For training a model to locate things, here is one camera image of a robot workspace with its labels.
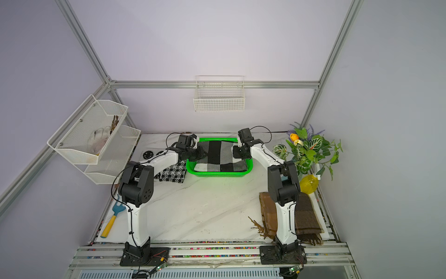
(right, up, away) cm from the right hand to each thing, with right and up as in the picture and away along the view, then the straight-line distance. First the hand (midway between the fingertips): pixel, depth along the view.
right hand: (238, 155), depth 100 cm
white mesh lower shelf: (-68, -6, -11) cm, 69 cm away
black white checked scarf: (-11, -2, 0) cm, 11 cm away
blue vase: (+13, -7, -41) cm, 44 cm away
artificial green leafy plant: (+25, +3, -33) cm, 42 cm away
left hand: (-19, 0, 0) cm, 19 cm away
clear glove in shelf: (-66, +8, -22) cm, 70 cm away
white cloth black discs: (-55, +1, +5) cm, 55 cm away
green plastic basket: (-27, -5, -5) cm, 28 cm away
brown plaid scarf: (+31, -33, -21) cm, 50 cm away
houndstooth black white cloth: (-35, -10, -4) cm, 37 cm away
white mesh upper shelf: (-70, +10, -24) cm, 75 cm away
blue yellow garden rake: (-63, -27, -14) cm, 70 cm away
